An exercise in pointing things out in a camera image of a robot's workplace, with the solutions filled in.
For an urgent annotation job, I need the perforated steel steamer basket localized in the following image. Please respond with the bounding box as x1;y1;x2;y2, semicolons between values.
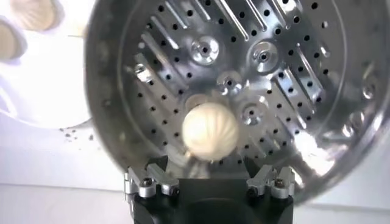
84;0;390;205

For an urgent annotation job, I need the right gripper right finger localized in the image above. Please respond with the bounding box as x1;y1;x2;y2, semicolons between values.
246;164;296;200

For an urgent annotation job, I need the white round plate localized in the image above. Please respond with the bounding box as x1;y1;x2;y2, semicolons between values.
0;0;94;129

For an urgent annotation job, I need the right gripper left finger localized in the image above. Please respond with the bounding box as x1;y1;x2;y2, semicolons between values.
124;163;180;198

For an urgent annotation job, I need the white steamed baozi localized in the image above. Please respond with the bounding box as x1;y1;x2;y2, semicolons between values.
9;0;59;32
182;102;240;162
0;19;20;61

